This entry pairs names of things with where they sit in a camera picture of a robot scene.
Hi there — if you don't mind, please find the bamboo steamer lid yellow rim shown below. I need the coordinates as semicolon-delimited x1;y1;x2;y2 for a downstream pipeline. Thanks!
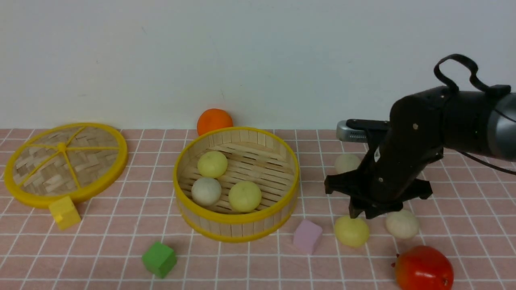
4;122;128;209

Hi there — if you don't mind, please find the white bun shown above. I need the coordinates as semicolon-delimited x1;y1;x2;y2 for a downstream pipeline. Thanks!
385;209;420;239
191;177;222;207
334;153;361;174

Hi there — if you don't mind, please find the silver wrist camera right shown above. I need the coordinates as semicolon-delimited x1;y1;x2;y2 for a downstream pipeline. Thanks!
336;119;389;143

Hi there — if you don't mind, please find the green cube block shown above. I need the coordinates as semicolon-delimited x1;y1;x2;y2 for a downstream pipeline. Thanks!
141;242;177;279

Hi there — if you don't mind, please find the bamboo steamer tray yellow rim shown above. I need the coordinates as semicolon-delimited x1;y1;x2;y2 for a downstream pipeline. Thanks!
173;127;301;243

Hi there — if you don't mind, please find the yellow cube block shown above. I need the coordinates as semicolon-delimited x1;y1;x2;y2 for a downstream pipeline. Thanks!
48;196;81;231

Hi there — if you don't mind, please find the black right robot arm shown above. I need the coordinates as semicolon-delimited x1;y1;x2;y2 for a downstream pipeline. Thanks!
324;87;516;219

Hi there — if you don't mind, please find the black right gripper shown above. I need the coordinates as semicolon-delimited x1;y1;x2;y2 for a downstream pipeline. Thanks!
325;133;443;219

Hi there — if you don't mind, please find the pink cube block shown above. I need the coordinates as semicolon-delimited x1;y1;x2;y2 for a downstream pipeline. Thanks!
293;219;323;255

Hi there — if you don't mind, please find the orange fruit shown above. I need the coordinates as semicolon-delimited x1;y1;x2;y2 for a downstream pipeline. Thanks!
197;108;233;136

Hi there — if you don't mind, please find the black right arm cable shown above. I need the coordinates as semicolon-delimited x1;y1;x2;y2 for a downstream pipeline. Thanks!
433;54;516;176

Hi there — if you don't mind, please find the yellow bun bottom edge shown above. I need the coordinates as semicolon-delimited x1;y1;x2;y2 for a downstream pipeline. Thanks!
228;180;262;213

